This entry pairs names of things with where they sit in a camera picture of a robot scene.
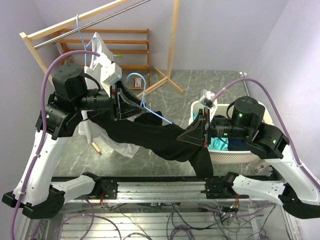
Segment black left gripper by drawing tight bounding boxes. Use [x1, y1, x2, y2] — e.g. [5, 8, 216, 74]
[74, 78, 147, 121]

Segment wooden clothes rack frame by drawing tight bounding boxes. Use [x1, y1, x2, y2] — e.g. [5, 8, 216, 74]
[19, 0, 185, 156]

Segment black printed t shirt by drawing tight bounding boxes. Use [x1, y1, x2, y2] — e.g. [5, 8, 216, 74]
[87, 111, 214, 179]

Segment small red white box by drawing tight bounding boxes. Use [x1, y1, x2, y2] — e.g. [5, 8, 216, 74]
[134, 77, 142, 88]

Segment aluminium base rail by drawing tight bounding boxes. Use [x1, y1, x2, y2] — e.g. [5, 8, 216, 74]
[50, 173, 287, 204]

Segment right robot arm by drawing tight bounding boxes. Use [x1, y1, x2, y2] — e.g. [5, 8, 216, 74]
[177, 96, 320, 219]

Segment teal cloth in basket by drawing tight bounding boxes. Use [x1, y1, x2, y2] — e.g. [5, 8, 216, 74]
[207, 137, 229, 151]

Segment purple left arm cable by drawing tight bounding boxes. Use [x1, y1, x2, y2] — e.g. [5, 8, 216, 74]
[9, 49, 102, 240]

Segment dark blue cloth in basket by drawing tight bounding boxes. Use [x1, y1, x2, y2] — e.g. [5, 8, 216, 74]
[227, 138, 248, 151]

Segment white laundry basket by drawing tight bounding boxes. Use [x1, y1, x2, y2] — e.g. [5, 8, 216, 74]
[188, 100, 274, 165]

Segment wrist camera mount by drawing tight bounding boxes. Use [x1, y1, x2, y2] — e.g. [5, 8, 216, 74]
[97, 53, 122, 97]
[198, 89, 218, 121]

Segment white t shirt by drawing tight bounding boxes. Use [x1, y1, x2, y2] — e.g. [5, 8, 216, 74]
[78, 32, 140, 158]

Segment brown wooden shoe rack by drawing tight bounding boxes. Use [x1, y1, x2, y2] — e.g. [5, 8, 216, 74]
[56, 29, 151, 88]

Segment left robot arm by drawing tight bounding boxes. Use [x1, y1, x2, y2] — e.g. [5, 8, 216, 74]
[2, 62, 143, 220]

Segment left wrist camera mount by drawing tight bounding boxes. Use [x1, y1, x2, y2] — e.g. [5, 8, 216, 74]
[97, 53, 122, 97]

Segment light blue wire hanger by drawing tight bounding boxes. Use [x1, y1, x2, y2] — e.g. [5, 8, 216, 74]
[124, 72, 173, 125]

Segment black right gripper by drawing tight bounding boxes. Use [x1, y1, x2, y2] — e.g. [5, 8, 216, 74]
[177, 106, 253, 148]

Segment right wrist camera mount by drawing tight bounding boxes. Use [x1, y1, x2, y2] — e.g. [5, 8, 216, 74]
[198, 89, 218, 121]

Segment metal hanging rod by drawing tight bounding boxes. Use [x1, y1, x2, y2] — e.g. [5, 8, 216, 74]
[34, 0, 150, 50]

